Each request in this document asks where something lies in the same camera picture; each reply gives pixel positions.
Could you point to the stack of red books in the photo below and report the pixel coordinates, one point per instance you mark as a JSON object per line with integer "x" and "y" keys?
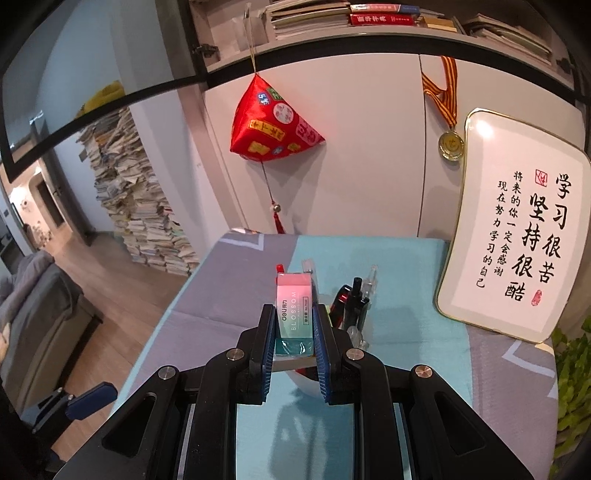
{"x": 383, "y": 19}

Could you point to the red pyramid hanging ornament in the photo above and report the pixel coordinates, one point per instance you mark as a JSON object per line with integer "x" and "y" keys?
{"x": 272, "y": 124}

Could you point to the framed calligraphy sign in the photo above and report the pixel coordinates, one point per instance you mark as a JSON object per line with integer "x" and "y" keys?
{"x": 508, "y": 207}

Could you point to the red utility knife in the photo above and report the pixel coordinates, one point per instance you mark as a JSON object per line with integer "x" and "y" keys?
{"x": 340, "y": 304}

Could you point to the green potted plant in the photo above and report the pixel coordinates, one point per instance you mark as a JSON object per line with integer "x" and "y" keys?
{"x": 572, "y": 392}

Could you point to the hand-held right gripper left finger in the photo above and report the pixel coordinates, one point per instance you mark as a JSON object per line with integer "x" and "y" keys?
{"x": 268, "y": 360}

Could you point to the pink and green eraser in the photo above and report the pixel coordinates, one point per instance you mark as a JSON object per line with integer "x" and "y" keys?
{"x": 295, "y": 314}

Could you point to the grey sofa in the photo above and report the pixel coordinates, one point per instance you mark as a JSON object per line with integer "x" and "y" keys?
{"x": 41, "y": 323}

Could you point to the black pen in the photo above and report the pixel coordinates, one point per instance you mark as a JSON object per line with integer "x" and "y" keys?
{"x": 356, "y": 295}

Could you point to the frosted plastic cup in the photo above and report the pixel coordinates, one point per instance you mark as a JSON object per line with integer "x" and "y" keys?
{"x": 300, "y": 374}

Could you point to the stack of magazines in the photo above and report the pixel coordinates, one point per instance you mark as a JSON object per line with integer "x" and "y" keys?
{"x": 309, "y": 18}

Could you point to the yellow plush toy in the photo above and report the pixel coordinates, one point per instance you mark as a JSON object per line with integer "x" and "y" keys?
{"x": 104, "y": 97}

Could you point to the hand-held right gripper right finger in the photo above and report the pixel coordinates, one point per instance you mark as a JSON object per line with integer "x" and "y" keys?
{"x": 322, "y": 360}

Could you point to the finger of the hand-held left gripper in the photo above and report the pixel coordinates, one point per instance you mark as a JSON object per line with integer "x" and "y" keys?
{"x": 90, "y": 400}

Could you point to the grey and blue tablecloth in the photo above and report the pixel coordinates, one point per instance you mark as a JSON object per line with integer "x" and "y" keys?
{"x": 406, "y": 286}

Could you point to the clear pen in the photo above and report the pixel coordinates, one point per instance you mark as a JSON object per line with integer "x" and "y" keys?
{"x": 371, "y": 277}

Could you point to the tall stack of papers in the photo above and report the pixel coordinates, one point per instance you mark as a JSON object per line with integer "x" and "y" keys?
{"x": 138, "y": 207}

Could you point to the gold medal with striped ribbon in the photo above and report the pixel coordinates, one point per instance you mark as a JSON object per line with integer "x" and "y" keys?
{"x": 451, "y": 145}

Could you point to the stack of worn booklets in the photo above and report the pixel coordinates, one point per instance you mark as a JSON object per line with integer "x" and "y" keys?
{"x": 508, "y": 37}

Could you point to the white pen holder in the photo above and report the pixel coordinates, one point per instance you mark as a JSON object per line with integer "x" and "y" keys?
{"x": 254, "y": 27}

